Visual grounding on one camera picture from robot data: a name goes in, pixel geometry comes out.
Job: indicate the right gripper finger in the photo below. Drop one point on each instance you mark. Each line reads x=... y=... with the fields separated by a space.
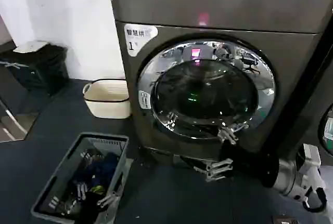
x=218 y=168
x=229 y=136

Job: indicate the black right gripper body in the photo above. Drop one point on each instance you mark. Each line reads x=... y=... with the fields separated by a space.
x=249 y=164

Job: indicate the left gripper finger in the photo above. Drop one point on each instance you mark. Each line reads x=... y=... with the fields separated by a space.
x=108 y=199
x=81 y=190

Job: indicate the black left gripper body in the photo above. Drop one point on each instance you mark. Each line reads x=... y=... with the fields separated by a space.
x=87 y=205

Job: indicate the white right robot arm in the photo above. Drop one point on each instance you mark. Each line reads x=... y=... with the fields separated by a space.
x=286 y=179

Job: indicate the yellow-green small garment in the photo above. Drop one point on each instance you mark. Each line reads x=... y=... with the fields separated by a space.
x=97 y=189

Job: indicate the grey plastic laundry basket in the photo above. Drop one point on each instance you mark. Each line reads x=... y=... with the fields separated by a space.
x=57 y=179

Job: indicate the dark blue garment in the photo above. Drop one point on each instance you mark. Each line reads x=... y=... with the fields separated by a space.
x=107 y=166

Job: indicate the round glass dryer door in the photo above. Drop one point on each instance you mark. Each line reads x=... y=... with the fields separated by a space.
x=203 y=89

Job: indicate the white laundry basket black rim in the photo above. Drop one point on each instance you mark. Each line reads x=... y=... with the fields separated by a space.
x=109 y=104

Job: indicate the grey dryer with partly seen door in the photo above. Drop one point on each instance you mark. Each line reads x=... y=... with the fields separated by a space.
x=312 y=96

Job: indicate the small white door sticker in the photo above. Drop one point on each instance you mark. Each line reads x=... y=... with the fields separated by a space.
x=145 y=99

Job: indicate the black storage bin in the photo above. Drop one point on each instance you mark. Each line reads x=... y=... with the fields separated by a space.
x=44 y=70

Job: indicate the white number label sticker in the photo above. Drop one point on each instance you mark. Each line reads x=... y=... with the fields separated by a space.
x=140 y=37

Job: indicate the grey front-load dryer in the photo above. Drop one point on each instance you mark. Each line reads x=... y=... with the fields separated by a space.
x=182 y=5

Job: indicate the pale cardboard sheet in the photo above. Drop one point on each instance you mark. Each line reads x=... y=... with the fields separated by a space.
x=31 y=46

